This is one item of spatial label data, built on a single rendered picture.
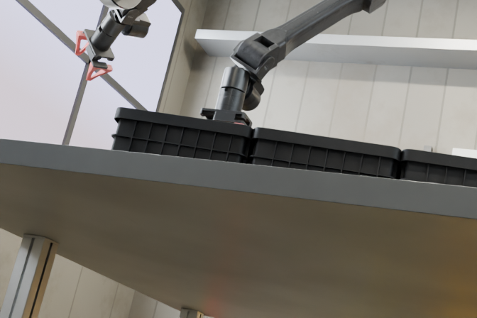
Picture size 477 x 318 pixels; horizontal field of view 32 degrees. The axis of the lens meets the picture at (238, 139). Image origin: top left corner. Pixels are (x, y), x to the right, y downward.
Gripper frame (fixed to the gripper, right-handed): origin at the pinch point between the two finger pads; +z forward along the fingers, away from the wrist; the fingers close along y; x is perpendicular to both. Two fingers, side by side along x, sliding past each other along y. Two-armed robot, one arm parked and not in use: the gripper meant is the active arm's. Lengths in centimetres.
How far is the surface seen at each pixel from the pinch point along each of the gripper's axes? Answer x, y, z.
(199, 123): 9.5, 1.7, -3.3
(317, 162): 5.3, -23.3, 0.6
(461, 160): 3, -50, -4
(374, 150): 5.2, -34.0, -3.1
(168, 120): 10.3, 8.2, -2.9
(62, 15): -139, 148, -101
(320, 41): -249, 58, -152
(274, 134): 7.6, -14.0, -3.3
